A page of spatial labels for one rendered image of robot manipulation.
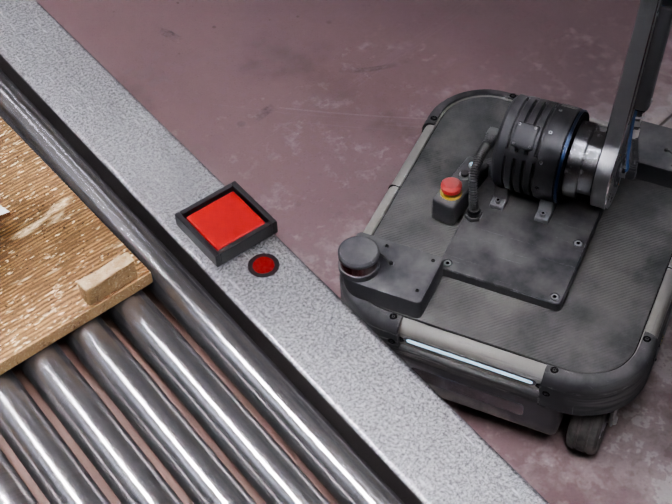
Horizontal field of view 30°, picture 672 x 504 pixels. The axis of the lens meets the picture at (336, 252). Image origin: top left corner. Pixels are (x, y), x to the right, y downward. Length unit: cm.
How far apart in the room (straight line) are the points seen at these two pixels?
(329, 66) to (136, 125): 150
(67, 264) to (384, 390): 34
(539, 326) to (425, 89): 90
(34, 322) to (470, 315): 101
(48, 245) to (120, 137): 18
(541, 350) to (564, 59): 104
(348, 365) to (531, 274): 97
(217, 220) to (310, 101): 153
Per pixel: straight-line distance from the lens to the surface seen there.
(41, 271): 127
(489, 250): 215
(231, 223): 129
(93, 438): 116
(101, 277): 121
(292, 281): 125
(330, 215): 255
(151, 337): 122
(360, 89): 283
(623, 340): 208
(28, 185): 136
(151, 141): 141
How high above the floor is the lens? 187
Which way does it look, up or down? 49 degrees down
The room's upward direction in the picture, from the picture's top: 3 degrees counter-clockwise
